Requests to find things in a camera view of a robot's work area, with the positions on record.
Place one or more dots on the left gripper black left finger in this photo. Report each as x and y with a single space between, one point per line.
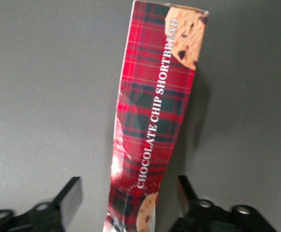
67 205

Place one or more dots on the red tartan cookie box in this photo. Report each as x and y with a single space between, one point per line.
154 108

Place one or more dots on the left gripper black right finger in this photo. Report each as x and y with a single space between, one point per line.
203 217

